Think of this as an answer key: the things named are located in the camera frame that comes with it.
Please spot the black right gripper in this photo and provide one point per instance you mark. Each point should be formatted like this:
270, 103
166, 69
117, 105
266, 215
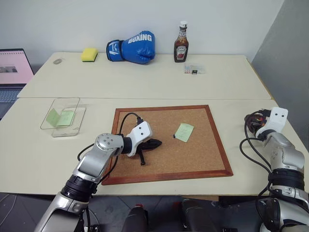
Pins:
253, 123

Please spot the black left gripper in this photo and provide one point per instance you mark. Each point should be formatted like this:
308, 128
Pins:
146, 145

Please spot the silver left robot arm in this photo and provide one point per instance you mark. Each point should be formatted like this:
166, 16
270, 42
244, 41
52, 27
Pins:
91, 162

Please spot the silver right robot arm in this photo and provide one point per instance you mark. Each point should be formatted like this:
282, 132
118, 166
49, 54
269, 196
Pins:
285, 154

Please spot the small clear tray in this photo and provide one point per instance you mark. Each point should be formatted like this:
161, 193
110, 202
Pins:
199, 68

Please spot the flat green sticky note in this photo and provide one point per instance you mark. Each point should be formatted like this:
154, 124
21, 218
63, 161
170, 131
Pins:
65, 118

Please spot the clear plastic box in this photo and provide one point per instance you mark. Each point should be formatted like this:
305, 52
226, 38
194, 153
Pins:
60, 102

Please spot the folded green sticky note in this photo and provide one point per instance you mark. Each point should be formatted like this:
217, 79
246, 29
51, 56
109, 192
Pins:
51, 117

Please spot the wood-framed cork board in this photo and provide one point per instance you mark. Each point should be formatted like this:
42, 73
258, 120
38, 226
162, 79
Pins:
193, 157

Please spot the dark rounded shape red mark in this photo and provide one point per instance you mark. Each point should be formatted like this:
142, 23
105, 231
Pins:
135, 218

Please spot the blue boxing glove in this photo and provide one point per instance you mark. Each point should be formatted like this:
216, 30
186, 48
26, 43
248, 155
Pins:
135, 48

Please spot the ketchup bottle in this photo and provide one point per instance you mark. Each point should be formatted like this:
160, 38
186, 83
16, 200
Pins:
181, 48

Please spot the yellow green sponge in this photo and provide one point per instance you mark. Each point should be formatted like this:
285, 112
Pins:
88, 54

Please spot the small grey round object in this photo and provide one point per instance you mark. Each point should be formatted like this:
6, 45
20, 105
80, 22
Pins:
58, 61

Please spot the open laptop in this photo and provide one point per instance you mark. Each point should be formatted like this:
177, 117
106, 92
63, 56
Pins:
12, 72

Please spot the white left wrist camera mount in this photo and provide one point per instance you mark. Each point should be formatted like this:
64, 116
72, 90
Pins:
141, 131

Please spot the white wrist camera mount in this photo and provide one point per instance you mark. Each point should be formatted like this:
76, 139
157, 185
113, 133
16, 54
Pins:
277, 118
141, 131

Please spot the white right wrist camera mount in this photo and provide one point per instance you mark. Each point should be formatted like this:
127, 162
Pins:
277, 118

